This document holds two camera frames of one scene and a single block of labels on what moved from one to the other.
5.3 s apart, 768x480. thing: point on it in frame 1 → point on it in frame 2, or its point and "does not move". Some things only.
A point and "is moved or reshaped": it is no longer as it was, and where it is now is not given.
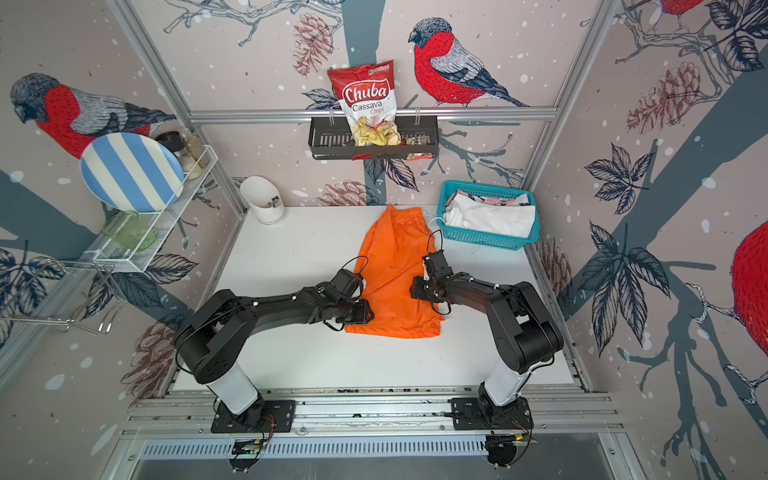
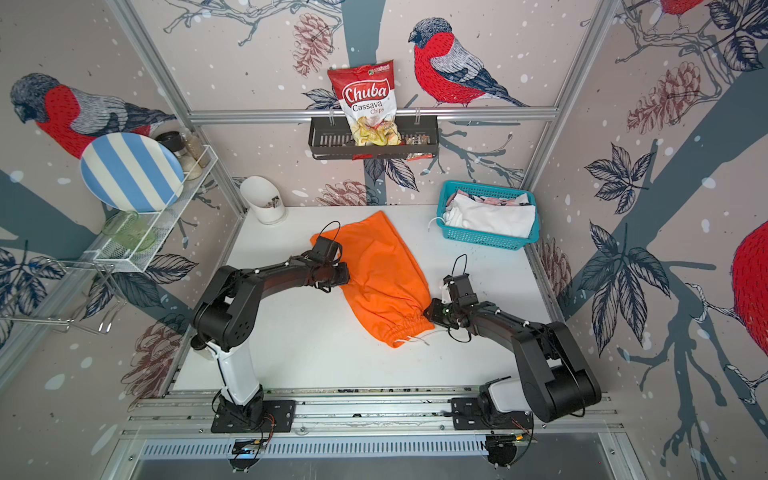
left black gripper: [364, 317] → [345, 277]
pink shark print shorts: [517, 200] does not move
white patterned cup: [265, 199] does not move
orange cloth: [391, 255] is moved or reshaped
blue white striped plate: [133, 172] does not move
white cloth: [515, 217] does not move
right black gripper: [414, 287] → [433, 307]
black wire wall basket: [331, 138] does not move
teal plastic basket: [488, 216] does not move
